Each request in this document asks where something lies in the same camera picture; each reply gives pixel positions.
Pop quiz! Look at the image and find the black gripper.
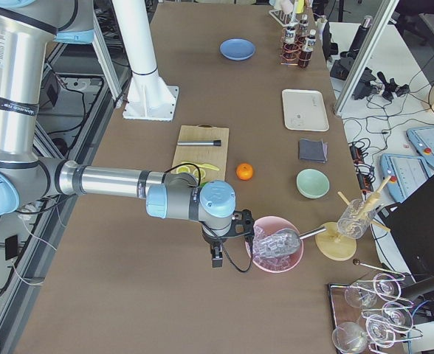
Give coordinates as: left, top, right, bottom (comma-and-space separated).
201, 224, 227, 268

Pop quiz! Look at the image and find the orange fruit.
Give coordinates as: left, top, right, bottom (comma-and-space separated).
235, 163, 254, 181

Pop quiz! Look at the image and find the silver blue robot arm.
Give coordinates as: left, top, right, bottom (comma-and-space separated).
0, 1, 236, 267

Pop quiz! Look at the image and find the blue plate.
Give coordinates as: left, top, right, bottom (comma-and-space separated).
219, 38, 256, 61

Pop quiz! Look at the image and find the pink bowl with ice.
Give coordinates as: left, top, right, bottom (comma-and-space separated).
246, 216, 304, 273

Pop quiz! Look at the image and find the metal scoop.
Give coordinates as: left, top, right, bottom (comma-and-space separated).
272, 226, 326, 257

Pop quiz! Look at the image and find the wooden cutting board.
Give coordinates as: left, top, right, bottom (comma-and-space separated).
171, 125, 230, 182

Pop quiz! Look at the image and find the wooden cup stand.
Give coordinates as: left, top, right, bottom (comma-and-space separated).
315, 176, 391, 261

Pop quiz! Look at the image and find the green bowl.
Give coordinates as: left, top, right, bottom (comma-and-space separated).
296, 169, 330, 199

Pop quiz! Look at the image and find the clear glass cup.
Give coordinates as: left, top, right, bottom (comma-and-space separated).
337, 199, 376, 240

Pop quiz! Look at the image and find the grey folded cloth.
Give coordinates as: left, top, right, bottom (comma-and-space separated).
299, 139, 328, 163

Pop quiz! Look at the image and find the wine glass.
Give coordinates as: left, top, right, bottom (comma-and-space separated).
344, 282, 377, 309
382, 302, 413, 333
331, 322, 368, 353

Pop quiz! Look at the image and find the cream tray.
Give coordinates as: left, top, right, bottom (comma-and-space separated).
282, 89, 329, 132

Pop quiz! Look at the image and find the black laptop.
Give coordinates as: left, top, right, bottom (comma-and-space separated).
379, 174, 434, 275

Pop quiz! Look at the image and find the dark drink bottle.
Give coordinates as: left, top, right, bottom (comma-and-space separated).
298, 29, 317, 68
282, 22, 297, 63
297, 14, 309, 44

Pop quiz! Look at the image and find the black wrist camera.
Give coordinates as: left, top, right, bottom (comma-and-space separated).
230, 209, 255, 247

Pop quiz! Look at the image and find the black handled knife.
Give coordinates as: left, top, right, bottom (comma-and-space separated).
176, 139, 222, 147

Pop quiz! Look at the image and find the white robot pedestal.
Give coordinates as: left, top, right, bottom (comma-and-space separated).
113, 0, 179, 122

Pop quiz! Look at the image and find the copper wire bottle rack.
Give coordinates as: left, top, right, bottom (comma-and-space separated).
281, 36, 316, 68

